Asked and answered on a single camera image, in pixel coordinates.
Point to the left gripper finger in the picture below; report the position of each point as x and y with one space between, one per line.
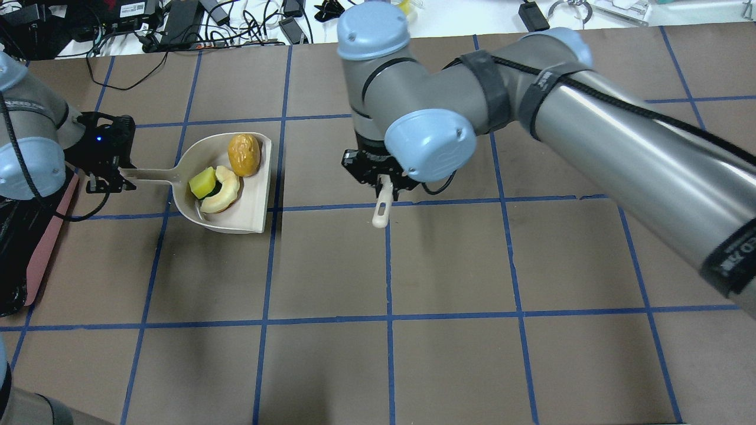
110 184

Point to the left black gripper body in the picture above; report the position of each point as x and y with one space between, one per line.
101 154

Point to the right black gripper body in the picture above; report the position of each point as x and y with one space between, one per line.
367 164

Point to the beige hand brush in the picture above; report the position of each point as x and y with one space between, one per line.
383 206

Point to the yellow green sponge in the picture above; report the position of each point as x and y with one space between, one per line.
203 184

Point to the pale pumpkin slice toy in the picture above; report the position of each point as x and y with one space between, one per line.
228 193

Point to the orange potato toy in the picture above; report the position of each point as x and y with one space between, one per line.
244 154

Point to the beige plastic dustpan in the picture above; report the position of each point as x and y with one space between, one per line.
246 215

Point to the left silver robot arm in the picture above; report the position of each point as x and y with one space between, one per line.
43 134

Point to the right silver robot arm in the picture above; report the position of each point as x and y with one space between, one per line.
694 190

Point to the black power brick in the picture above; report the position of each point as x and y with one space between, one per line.
180 31

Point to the black power adapter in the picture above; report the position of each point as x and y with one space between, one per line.
532 17

